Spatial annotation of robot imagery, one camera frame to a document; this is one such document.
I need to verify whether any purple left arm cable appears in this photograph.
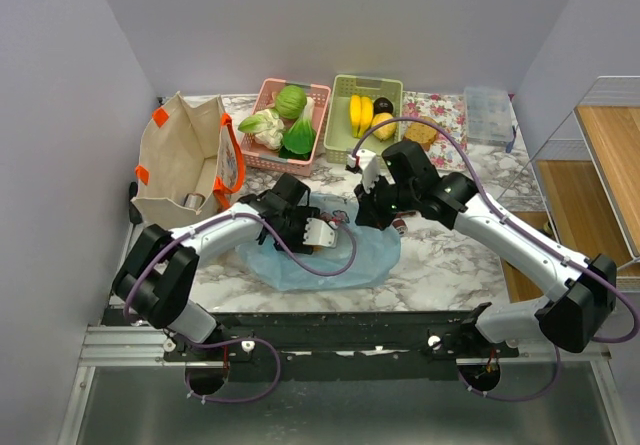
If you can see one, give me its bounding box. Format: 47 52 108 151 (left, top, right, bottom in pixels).
122 212 358 404

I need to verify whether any green bok choy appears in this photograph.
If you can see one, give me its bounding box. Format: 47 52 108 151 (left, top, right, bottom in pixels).
278 97 316 160

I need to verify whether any dark purple plum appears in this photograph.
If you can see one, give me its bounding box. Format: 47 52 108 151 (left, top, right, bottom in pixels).
373 97 395 115

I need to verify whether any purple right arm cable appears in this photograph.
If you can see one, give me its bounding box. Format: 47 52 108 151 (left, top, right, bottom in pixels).
349 117 640 403

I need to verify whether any white wire wooden shelf rack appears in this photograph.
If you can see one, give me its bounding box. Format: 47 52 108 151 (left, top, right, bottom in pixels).
498 76 639 302

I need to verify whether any clear plastic organizer box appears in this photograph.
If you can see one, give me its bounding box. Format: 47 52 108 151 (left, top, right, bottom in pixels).
464 86 514 149

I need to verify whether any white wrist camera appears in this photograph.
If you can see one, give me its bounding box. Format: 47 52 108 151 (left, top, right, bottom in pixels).
303 218 337 248
346 148 388 197

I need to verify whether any green cabbage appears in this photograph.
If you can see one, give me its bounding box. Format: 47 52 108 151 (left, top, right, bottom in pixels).
274 85 307 120

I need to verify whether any pink plastic basket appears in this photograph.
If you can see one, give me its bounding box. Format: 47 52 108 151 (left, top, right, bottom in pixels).
240 78 332 176

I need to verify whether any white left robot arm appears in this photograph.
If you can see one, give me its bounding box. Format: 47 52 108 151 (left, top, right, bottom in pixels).
112 173 321 360

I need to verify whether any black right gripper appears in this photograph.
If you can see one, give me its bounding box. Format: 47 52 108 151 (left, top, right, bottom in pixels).
354 172 417 231

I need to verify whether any green glass bottle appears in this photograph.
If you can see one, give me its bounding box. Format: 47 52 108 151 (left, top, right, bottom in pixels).
539 221 555 239

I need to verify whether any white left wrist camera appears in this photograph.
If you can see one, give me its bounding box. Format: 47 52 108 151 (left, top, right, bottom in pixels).
303 218 337 248

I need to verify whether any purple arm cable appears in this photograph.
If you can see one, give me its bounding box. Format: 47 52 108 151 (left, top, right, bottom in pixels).
122 212 358 404
349 117 640 403

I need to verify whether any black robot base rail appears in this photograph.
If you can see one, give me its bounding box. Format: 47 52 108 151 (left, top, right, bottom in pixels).
164 311 519 382

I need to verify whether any yellow pear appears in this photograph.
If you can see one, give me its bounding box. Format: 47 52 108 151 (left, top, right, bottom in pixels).
371 112 396 141

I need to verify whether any silver metal can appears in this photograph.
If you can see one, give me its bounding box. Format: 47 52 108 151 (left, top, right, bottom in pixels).
183 193 206 210

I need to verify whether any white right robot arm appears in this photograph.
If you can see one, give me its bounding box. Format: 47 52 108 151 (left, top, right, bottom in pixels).
347 141 616 357

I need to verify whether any brown bread slice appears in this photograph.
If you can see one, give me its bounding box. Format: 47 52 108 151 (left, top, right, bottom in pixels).
404 122 439 150

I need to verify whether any light blue plastic grocery bag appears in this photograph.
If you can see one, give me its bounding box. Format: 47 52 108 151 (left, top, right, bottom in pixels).
236 193 401 291

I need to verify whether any yellow banana bunch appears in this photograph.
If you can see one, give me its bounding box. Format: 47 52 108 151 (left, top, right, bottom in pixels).
349 95 374 138

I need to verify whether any beige canvas tote bag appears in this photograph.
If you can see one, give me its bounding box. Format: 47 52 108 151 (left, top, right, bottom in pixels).
131 93 246 229

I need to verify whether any floral rectangular tray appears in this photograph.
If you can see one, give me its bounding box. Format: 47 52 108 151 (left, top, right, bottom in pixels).
397 91 467 172

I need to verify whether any green plastic basket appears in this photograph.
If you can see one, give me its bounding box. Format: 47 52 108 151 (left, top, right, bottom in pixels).
324 74 403 165

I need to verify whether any white cauliflower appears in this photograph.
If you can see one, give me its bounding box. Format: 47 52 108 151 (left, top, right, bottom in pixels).
239 108 285 150

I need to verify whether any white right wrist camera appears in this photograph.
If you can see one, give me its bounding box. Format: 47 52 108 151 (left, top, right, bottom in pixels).
346 148 388 197

